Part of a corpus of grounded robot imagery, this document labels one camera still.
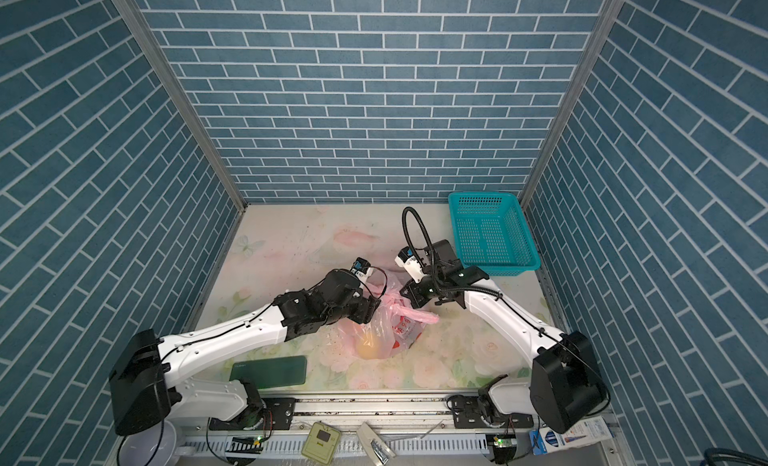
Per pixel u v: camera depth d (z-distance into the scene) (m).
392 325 0.79
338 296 0.59
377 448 0.68
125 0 0.69
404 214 0.68
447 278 0.63
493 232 1.12
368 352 0.79
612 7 0.72
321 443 0.68
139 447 0.65
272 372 0.80
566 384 0.41
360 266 0.69
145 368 0.42
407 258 0.73
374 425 0.73
